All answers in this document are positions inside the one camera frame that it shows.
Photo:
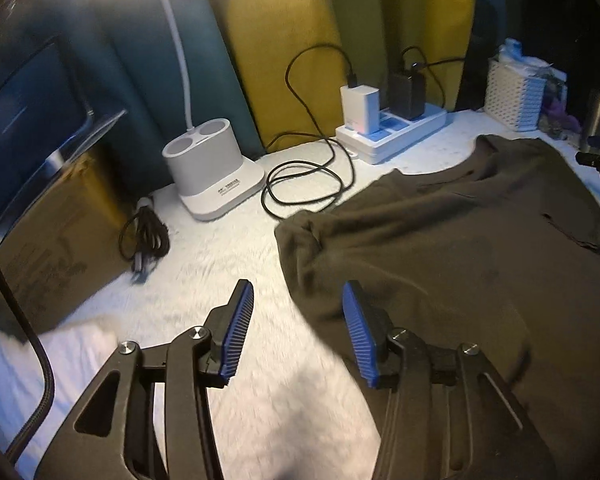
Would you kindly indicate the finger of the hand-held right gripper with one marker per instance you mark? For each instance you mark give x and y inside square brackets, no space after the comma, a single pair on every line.
[589,160]

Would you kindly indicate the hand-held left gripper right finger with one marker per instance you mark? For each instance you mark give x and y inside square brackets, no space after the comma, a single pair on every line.
[357,330]

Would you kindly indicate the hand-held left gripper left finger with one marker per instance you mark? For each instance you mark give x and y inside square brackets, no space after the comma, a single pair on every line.
[237,330]

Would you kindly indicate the dark brown shirt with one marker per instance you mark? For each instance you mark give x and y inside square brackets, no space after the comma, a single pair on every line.
[455,260]

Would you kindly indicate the purple cloth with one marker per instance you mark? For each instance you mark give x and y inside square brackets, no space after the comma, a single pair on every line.
[560,115]

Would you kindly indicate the white textured blanket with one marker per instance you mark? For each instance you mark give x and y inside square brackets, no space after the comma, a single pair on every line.
[220,270]

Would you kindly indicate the white plastic basket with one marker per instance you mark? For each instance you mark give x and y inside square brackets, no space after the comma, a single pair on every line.
[510,95]

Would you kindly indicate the blue and white packets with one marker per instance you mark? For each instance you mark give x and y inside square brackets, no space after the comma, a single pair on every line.
[517,55]

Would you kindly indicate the white desk lamp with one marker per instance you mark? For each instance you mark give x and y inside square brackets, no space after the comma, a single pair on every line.
[215,180]

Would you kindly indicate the white power strip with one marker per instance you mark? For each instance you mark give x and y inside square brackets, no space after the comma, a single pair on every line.
[405,140]

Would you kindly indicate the black charger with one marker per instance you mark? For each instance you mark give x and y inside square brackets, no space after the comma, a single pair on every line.
[405,95]

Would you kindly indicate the cardboard box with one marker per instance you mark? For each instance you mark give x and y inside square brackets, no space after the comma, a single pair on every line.
[55,240]

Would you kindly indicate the white charger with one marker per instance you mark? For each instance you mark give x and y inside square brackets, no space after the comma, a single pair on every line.
[360,110]

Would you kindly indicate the teal curtain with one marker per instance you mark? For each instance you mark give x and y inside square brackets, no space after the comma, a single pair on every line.
[130,35]

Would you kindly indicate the yellow curtain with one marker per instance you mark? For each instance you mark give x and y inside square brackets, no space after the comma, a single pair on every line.
[300,10]

